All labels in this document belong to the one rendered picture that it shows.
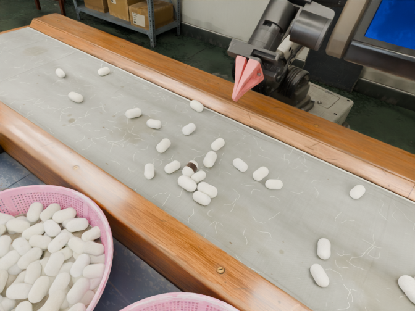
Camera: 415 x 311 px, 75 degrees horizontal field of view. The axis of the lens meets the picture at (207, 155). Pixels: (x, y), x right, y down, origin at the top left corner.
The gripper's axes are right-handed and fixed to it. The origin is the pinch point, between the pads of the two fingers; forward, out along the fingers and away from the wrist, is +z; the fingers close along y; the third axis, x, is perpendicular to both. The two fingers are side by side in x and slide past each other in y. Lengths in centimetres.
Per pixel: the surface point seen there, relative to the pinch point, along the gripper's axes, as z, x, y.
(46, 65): 11, 3, -58
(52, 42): 4, 9, -70
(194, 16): -105, 173, -153
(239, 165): 11.6, 1.7, 6.7
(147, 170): 20.2, -6.4, -5.9
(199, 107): 3.5, 8.2, -10.3
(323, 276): 20.2, -5.8, 26.6
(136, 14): -74, 140, -187
